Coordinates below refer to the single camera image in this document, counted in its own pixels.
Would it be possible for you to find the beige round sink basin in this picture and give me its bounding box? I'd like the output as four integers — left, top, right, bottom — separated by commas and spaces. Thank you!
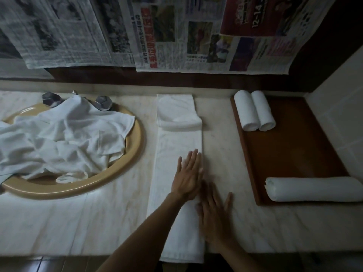
0, 100, 146, 200

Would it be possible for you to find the small rolled white towel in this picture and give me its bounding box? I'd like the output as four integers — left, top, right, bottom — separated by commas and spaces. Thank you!
234, 90, 261, 132
251, 90, 277, 132

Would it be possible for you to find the large rolled white towel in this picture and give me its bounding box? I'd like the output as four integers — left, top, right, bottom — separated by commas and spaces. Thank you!
265, 176, 363, 202

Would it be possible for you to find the crumpled white towel heap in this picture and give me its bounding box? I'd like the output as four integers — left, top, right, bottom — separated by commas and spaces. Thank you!
0, 95, 136, 184

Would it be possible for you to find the long white towel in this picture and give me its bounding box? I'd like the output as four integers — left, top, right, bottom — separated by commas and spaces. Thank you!
146, 94, 206, 264

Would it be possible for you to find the person's left forearm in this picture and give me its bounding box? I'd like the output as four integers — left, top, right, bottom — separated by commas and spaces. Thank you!
96, 192, 191, 272

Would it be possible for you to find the colourful newspaper sheet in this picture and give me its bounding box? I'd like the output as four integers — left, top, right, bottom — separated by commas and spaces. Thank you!
125, 0, 338, 75

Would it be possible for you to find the person's right hand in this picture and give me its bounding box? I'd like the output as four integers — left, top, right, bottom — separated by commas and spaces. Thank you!
198, 181, 236, 247

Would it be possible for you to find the person's right forearm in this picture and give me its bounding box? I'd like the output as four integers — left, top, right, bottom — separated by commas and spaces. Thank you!
213, 241, 263, 272

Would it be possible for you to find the black and white newspaper sheet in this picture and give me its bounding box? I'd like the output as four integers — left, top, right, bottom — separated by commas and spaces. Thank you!
0, 0, 137, 70

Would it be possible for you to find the brown wooden tray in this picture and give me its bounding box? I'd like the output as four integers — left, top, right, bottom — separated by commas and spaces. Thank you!
230, 95, 351, 207

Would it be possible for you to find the person's left hand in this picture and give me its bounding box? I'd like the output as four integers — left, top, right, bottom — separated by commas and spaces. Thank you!
171, 149, 204, 202

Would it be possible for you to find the faceted metal tap handle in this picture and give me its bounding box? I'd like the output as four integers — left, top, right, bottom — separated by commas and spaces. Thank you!
42, 92, 64, 108
93, 95, 114, 112

